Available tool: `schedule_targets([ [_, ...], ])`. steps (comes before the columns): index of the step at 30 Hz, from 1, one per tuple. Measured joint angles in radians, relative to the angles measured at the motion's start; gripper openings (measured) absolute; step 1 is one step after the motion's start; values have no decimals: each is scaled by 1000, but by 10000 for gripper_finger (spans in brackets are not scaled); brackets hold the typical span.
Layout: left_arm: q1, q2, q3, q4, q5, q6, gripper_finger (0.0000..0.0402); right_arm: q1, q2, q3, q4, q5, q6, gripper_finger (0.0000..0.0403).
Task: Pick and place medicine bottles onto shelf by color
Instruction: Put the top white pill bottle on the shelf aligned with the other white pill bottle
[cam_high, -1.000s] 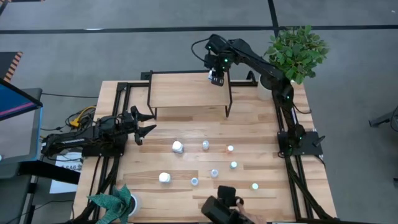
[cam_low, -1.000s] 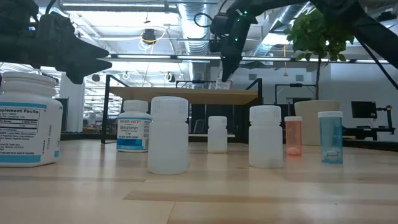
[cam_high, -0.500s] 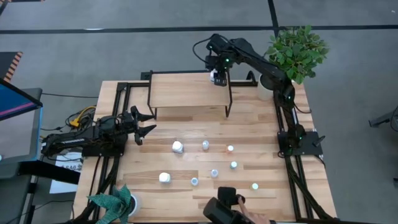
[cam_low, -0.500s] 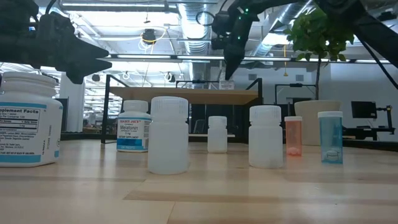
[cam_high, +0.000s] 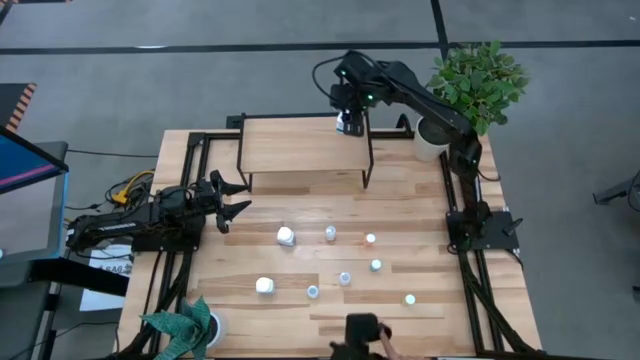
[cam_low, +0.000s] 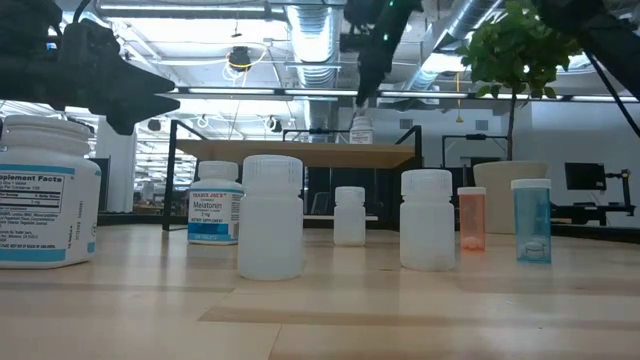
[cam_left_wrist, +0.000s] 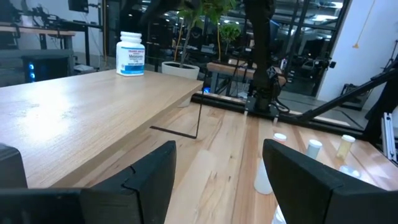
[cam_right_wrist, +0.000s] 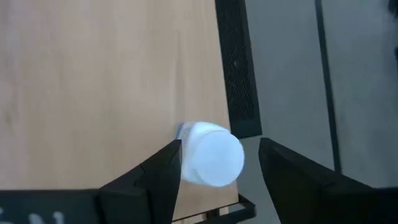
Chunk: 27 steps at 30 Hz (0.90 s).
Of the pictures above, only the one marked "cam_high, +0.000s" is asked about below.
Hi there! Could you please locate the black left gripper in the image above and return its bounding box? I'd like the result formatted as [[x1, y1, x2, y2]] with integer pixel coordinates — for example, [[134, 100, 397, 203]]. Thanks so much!
[[192, 169, 253, 235]]

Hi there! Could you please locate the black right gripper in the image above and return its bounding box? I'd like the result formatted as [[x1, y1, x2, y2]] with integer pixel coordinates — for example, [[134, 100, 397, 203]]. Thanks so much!
[[329, 82, 378, 138]]

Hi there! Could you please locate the white round plant pot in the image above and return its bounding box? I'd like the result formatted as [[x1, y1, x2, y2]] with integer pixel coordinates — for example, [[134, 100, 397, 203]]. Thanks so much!
[[412, 117, 454, 163]]

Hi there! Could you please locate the small white plant pot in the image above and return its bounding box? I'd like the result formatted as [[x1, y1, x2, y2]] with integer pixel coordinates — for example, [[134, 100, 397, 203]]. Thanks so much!
[[207, 310, 229, 350]]

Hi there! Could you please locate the white printed paper sheet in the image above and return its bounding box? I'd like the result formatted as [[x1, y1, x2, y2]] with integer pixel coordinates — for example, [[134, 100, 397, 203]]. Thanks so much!
[[88, 243, 135, 276]]

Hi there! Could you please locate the green leafy plant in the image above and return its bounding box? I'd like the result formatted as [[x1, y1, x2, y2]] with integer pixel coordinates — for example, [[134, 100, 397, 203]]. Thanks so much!
[[426, 39, 531, 137]]

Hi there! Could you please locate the teal leafed plant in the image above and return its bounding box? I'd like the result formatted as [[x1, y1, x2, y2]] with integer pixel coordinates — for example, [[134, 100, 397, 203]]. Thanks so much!
[[139, 295, 214, 360]]

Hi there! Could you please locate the black monitor stand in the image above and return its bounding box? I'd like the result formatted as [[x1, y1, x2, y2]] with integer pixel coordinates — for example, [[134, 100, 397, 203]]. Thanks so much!
[[0, 257, 130, 299]]

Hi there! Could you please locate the blue framed monitor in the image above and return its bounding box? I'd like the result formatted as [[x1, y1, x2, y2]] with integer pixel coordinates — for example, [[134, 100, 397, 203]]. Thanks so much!
[[0, 124, 70, 264]]

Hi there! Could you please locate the person's hand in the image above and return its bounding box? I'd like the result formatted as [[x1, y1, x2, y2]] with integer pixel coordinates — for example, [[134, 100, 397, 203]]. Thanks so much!
[[375, 322, 407, 360]]

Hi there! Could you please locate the orange black striped mat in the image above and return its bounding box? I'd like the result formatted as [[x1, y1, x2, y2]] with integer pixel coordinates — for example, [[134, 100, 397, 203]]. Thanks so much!
[[0, 82, 38, 134]]

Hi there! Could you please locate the black stand leg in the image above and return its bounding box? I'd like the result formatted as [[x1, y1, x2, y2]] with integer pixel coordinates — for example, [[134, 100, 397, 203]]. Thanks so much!
[[592, 169, 640, 214]]

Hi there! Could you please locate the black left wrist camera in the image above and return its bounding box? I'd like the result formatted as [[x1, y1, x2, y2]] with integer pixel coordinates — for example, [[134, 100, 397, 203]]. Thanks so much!
[[192, 178, 215, 202]]

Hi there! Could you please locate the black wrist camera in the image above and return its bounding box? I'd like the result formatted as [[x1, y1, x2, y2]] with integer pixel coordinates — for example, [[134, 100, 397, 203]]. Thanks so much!
[[192, 178, 215, 202], [333, 50, 374, 85]]

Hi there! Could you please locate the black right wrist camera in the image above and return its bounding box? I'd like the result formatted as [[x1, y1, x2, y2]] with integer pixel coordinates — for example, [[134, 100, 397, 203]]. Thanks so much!
[[333, 50, 374, 85]]

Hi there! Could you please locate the wooden shelf with black frame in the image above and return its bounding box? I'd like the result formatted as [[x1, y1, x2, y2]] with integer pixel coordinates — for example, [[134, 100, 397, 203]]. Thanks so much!
[[235, 112, 376, 193]]

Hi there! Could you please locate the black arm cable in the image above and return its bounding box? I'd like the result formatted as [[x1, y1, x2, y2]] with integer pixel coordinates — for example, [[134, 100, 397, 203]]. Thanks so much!
[[311, 53, 351, 104]]

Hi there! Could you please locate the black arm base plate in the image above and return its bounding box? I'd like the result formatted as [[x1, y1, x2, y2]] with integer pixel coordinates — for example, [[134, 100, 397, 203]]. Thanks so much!
[[130, 219, 201, 254], [445, 209, 522, 252]]

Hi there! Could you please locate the yellow cable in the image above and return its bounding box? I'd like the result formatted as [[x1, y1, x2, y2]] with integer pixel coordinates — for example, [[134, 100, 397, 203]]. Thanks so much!
[[110, 169, 156, 206]]

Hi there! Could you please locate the thin black floor cable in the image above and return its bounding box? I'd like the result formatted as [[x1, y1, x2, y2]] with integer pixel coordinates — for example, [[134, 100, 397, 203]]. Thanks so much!
[[66, 148, 159, 159]]

